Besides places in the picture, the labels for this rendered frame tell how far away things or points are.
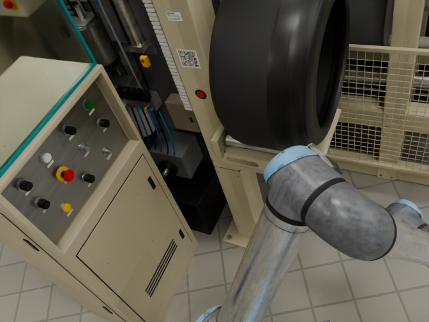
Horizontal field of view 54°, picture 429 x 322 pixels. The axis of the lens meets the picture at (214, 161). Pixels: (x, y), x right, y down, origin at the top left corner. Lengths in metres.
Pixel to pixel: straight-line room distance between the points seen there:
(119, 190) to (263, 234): 0.85
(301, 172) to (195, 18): 0.68
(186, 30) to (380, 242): 0.87
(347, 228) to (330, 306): 1.39
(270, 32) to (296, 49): 0.08
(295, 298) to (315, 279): 0.14
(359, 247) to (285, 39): 0.55
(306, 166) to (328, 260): 1.45
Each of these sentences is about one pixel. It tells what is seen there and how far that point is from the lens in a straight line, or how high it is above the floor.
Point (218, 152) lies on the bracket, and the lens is 1.55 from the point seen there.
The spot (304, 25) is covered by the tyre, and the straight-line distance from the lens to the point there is 1.12.
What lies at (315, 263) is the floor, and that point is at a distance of 2.25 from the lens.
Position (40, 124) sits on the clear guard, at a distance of 1.36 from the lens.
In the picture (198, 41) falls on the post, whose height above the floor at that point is 1.29.
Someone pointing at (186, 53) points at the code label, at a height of 1.24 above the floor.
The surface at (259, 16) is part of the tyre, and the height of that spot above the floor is 1.43.
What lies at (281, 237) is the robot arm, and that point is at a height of 1.24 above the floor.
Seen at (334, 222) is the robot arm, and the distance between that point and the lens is 0.79.
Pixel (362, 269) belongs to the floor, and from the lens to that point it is 2.24.
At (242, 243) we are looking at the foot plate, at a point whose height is 0.01.
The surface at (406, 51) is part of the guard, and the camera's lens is 1.70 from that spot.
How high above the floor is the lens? 2.03
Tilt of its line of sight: 48 degrees down
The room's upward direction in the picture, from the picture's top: 20 degrees counter-clockwise
